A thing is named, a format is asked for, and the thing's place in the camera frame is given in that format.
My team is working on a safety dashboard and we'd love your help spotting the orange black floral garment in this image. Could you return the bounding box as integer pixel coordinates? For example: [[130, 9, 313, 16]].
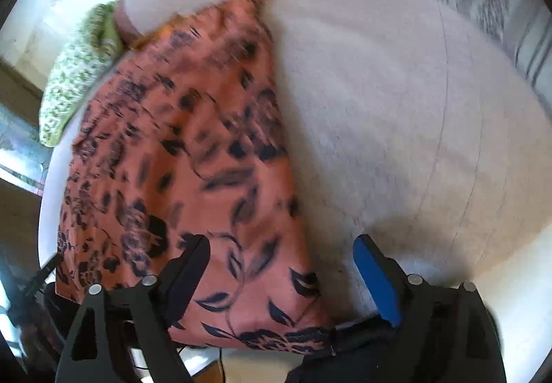
[[55, 0, 338, 356]]

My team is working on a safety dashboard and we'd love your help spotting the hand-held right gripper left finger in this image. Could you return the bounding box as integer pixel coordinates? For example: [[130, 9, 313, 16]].
[[55, 234, 212, 383]]

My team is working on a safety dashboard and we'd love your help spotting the green white patterned cloth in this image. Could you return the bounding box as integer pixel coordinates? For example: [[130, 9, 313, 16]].
[[39, 2, 126, 147]]

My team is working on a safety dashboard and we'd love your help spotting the pink cloth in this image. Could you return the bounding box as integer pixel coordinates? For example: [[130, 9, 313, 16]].
[[115, 0, 144, 43]]

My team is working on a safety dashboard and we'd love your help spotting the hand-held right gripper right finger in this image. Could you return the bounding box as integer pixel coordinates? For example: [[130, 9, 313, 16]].
[[353, 234, 508, 383]]

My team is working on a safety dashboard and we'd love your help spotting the grey window ledge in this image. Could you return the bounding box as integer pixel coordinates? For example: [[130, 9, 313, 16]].
[[0, 102, 53, 195]]

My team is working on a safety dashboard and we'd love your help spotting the white quilted bed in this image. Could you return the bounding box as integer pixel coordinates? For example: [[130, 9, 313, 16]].
[[38, 0, 552, 371]]

